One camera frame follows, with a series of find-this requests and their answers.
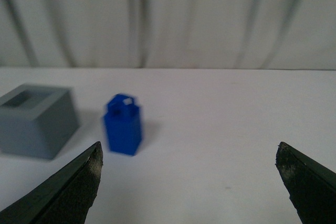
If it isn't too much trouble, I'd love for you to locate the white curtain backdrop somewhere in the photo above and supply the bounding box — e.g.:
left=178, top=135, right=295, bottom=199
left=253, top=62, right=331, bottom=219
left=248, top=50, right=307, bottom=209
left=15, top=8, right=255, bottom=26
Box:
left=1, top=0, right=335, bottom=70

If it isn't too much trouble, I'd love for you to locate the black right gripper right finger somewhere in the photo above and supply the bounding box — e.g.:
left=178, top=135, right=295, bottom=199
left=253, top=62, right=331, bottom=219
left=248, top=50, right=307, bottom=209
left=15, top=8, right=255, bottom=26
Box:
left=276, top=142, right=335, bottom=223

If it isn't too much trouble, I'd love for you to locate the gray square base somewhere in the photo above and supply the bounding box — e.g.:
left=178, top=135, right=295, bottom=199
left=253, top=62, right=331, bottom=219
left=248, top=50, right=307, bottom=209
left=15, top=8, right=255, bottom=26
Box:
left=1, top=84, right=79, bottom=159

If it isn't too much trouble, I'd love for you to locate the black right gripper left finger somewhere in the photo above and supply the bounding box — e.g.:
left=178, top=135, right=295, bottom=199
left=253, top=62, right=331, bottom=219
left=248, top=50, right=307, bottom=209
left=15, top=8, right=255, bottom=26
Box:
left=1, top=142, right=103, bottom=223

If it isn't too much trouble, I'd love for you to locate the blue plastic part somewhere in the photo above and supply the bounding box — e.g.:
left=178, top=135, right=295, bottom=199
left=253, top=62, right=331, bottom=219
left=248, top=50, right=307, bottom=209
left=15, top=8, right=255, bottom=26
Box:
left=103, top=93, right=142, bottom=156

